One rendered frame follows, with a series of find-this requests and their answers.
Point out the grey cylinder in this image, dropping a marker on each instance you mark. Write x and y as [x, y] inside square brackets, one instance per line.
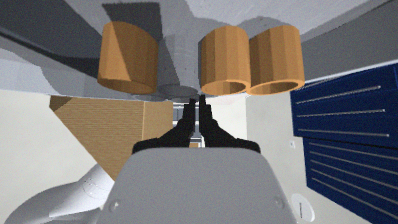
[155, 97]
[184, 100]
[179, 66]

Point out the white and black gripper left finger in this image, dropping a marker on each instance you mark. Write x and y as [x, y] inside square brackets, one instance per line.
[176, 137]

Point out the bronze bushing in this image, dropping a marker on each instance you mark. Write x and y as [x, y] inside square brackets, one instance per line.
[276, 64]
[225, 61]
[128, 59]

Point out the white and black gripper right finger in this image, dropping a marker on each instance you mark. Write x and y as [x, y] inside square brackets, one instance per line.
[218, 137]

